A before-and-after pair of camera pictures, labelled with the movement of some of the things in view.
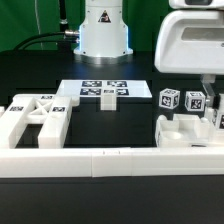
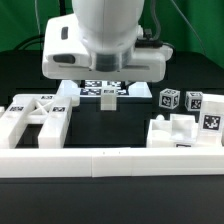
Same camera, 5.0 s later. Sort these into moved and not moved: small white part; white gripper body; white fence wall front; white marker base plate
Moved: white gripper body
Not moved: small white part; white marker base plate; white fence wall front
